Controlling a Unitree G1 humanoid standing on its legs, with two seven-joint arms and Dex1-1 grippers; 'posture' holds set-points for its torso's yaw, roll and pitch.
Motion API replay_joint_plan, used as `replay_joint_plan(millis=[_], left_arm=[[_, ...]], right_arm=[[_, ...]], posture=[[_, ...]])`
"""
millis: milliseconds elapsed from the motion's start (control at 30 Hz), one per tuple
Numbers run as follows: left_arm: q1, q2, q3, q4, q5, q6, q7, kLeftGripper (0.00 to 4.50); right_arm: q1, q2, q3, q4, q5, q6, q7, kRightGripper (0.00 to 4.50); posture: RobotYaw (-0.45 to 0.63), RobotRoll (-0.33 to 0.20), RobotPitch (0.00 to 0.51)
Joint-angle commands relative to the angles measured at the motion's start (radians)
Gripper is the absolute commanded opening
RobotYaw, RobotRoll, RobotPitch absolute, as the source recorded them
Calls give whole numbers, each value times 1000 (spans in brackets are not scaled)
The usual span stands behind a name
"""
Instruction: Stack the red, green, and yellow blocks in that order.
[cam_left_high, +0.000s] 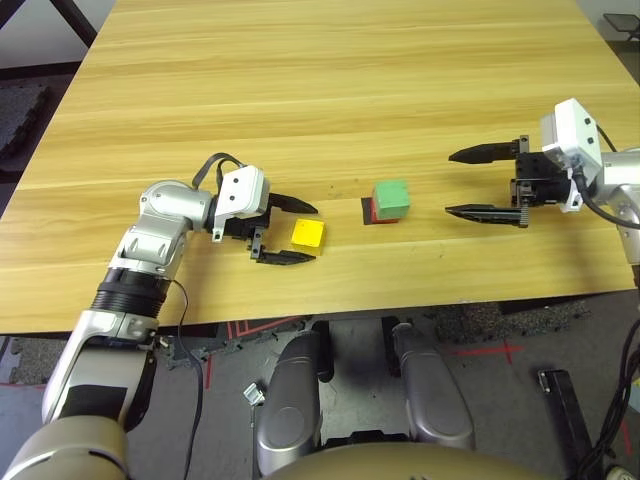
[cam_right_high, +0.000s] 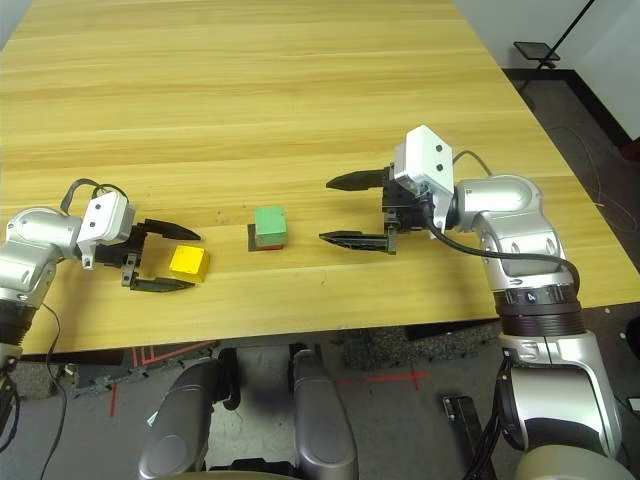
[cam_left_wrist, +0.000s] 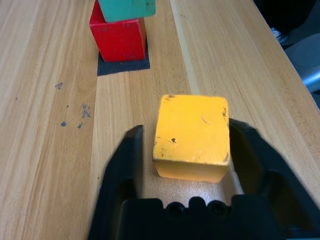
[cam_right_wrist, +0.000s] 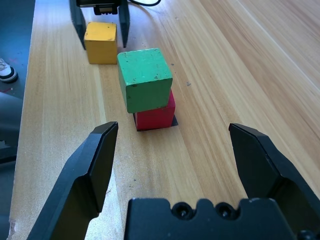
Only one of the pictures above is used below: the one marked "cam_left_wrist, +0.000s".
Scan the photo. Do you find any black square marker patch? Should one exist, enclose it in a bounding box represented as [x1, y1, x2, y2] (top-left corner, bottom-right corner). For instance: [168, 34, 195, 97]
[96, 42, 151, 77]

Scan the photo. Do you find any green wooden block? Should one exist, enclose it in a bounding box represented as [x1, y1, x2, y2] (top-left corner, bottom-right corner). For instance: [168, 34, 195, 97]
[97, 0, 157, 24]

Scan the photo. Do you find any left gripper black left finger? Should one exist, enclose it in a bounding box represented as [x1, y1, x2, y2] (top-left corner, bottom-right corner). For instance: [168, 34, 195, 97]
[87, 124, 145, 240]

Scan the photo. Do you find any red wooden block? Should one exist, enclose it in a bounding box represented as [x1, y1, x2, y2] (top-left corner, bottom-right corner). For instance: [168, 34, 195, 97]
[88, 0, 147, 63]

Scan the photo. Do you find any yellow wooden block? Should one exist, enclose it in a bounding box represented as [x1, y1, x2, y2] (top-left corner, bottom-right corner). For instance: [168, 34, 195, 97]
[152, 94, 231, 184]

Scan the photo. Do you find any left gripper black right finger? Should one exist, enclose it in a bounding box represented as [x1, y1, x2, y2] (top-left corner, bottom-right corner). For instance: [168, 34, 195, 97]
[228, 118, 320, 240]

